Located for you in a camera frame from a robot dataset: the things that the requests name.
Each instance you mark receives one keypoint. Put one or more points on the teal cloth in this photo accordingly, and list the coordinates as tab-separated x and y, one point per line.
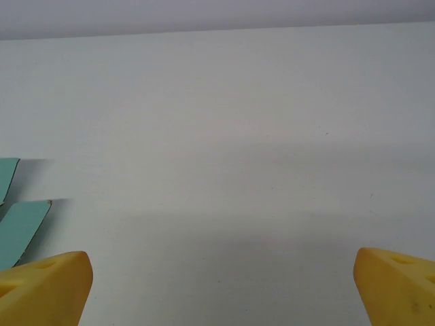
23	227

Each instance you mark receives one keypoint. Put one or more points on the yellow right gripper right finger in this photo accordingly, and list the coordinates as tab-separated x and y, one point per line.
397	292

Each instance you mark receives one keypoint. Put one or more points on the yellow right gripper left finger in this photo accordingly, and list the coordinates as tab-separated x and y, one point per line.
44	292

